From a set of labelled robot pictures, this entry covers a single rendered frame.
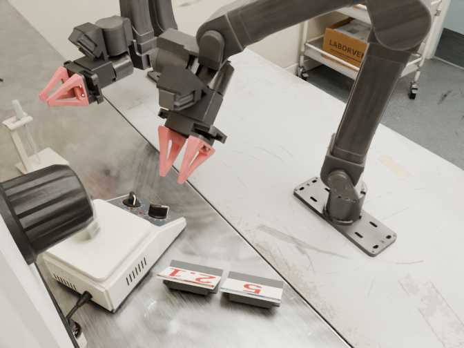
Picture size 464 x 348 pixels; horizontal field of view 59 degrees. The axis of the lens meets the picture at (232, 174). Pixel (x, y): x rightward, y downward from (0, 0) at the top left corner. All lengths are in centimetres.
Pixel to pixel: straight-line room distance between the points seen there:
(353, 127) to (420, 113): 227
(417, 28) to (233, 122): 56
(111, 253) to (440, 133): 237
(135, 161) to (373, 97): 52
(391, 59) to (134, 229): 44
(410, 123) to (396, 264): 209
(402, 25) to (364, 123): 16
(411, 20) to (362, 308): 41
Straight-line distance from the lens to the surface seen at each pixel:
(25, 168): 94
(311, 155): 92
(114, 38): 92
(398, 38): 56
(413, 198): 88
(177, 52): 68
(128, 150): 95
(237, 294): 65
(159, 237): 68
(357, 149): 67
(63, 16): 208
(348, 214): 76
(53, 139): 104
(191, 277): 66
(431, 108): 300
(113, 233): 66
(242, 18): 60
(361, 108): 63
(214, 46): 61
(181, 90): 58
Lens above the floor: 148
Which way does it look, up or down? 42 degrees down
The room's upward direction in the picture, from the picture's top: straight up
